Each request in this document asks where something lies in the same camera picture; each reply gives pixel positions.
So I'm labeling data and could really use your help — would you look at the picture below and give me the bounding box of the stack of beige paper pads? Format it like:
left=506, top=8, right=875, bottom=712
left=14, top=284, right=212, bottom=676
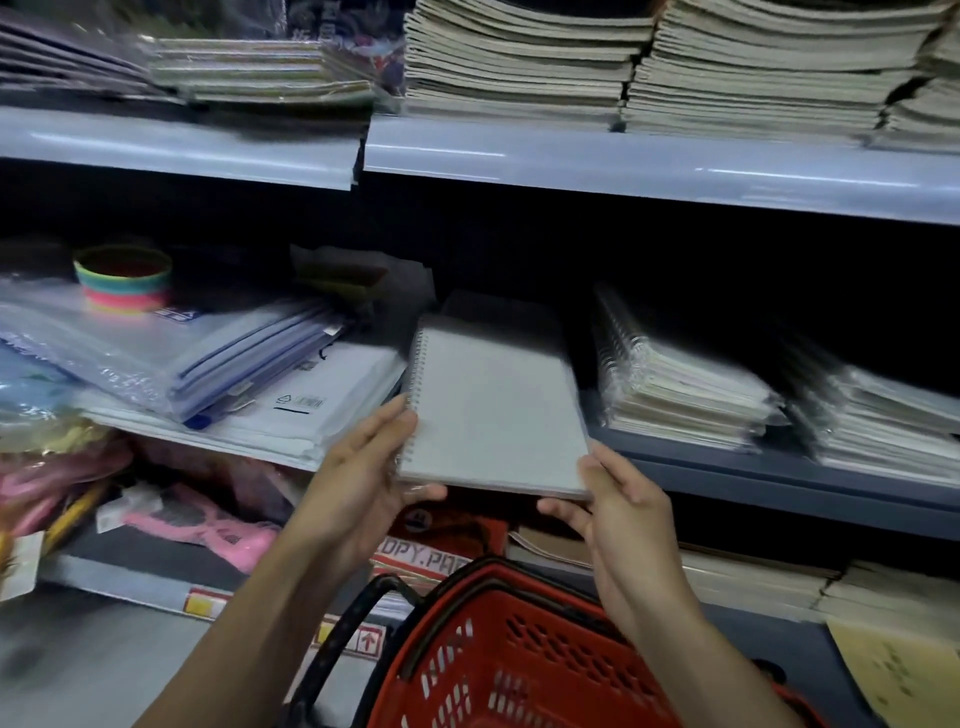
left=816, top=556, right=960, bottom=640
left=677, top=546, right=843, bottom=625

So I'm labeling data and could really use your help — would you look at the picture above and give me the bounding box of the yellow pencil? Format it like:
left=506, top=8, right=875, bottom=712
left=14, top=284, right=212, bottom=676
left=41, top=478, right=115, bottom=558

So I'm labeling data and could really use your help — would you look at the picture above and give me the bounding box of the white red shelf label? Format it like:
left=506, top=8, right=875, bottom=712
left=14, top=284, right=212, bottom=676
left=313, top=613, right=388, bottom=663

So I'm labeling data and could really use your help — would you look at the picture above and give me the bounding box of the black basket handle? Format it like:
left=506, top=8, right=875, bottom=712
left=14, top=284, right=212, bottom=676
left=288, top=573, right=426, bottom=728
left=399, top=556, right=633, bottom=680

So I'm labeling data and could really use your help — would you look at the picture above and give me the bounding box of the yellow paper sheet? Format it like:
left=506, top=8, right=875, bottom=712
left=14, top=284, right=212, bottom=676
left=825, top=618, right=960, bottom=728

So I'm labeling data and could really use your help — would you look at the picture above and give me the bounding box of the white hanging tag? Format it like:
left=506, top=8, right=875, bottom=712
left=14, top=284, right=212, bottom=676
left=0, top=531, right=46, bottom=603

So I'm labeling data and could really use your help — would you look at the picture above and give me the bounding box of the stack of clear plastic folders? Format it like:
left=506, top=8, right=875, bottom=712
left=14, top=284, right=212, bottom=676
left=0, top=276, right=355, bottom=430

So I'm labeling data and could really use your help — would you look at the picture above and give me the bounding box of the person's right forearm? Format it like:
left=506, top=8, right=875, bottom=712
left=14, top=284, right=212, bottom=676
left=621, top=586, right=792, bottom=728

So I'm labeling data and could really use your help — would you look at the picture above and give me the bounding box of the stack of dark folders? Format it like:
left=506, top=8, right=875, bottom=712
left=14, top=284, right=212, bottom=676
left=0, top=6, right=170, bottom=105

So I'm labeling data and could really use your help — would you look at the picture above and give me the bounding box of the pink plastic wrapped toy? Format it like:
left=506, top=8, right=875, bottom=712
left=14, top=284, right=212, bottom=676
left=96, top=481, right=283, bottom=577

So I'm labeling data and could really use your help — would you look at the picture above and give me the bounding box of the red plastic shopping basket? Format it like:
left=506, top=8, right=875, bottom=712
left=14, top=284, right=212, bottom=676
left=358, top=558, right=830, bottom=728

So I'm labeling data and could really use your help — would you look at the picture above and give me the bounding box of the pile of colourful plastic bags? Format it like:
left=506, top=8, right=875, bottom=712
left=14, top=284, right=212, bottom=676
left=0, top=341, right=140, bottom=543

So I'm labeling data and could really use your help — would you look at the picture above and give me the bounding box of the stack of cream notebooks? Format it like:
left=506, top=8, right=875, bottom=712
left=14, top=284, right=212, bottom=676
left=624, top=0, right=948, bottom=145
left=871, top=15, right=960, bottom=156
left=402, top=0, right=663, bottom=130

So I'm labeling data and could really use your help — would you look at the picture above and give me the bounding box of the rainbow striped ring toy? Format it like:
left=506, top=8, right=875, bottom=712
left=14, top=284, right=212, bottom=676
left=72, top=244, right=175, bottom=317

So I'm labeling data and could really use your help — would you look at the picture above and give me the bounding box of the person's left forearm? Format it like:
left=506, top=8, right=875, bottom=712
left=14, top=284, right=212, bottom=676
left=133, top=525, right=354, bottom=728

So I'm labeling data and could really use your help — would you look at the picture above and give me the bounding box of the stack of wrapped green notebooks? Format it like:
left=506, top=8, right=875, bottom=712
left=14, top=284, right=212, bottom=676
left=141, top=36, right=395, bottom=108

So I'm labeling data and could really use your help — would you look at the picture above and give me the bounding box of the dark printed packet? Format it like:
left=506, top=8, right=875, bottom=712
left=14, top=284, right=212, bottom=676
left=283, top=0, right=412, bottom=76

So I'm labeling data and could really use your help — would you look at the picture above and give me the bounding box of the stack of brown notebooks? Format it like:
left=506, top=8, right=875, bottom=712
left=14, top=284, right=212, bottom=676
left=505, top=523, right=597, bottom=573

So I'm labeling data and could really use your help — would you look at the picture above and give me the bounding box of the red copy paper box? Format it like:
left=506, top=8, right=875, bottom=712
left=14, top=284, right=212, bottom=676
left=369, top=498, right=513, bottom=595

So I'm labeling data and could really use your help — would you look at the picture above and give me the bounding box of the stack of white paper packs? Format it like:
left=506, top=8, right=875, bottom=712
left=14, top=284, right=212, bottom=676
left=78, top=339, right=411, bottom=474

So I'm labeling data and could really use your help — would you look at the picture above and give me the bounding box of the person's right hand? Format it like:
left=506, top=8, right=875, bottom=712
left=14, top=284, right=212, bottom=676
left=537, top=441, right=696, bottom=625

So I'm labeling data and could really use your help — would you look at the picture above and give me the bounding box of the grey metal shelf board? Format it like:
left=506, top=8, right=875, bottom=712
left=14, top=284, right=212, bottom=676
left=0, top=103, right=366, bottom=192
left=583, top=405, right=960, bottom=543
left=363, top=114, right=960, bottom=228
left=36, top=517, right=410, bottom=661

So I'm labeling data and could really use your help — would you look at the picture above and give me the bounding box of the yellow red shelf label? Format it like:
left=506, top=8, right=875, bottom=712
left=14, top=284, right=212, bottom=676
left=183, top=588, right=235, bottom=624

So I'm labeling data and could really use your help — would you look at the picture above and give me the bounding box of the grey spiral notebook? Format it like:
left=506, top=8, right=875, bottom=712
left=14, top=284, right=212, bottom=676
left=394, top=312, right=594, bottom=502

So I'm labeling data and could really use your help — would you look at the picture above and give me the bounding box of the person's left hand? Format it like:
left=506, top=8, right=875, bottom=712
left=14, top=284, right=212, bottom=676
left=296, top=408, right=449, bottom=583

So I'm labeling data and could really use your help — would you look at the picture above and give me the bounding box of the dark wrapped colourful packet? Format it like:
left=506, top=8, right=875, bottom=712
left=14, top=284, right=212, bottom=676
left=291, top=244, right=393, bottom=303

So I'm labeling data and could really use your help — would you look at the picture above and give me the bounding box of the stack of spiral notebooks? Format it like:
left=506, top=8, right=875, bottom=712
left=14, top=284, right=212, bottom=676
left=591, top=283, right=790, bottom=456

